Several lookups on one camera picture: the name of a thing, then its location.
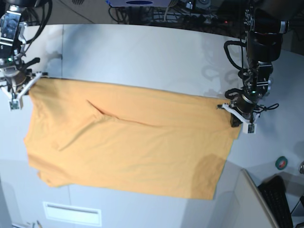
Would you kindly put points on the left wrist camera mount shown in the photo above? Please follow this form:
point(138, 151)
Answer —
point(249, 124)

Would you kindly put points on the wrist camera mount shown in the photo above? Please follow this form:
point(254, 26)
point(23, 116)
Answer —
point(249, 124)
point(15, 93)

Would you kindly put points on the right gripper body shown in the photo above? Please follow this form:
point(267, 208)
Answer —
point(16, 78)

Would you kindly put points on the orange t-shirt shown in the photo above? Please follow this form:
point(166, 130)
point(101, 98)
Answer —
point(127, 138)

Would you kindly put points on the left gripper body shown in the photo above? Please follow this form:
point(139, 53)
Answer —
point(241, 104)

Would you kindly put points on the white partition panel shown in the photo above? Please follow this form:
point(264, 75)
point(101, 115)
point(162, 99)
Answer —
point(256, 212)

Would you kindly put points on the black keyboard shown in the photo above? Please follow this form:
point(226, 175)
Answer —
point(273, 192)

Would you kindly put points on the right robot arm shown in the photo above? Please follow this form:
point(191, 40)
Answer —
point(12, 43)

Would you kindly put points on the white recessed table tray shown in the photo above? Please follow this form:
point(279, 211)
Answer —
point(73, 214)

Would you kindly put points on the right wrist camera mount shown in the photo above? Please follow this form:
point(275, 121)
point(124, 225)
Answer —
point(15, 93)

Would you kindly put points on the green tape roll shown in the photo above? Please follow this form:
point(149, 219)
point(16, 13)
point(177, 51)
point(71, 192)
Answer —
point(281, 163)

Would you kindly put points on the metal knob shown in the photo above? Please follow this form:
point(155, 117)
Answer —
point(301, 168)

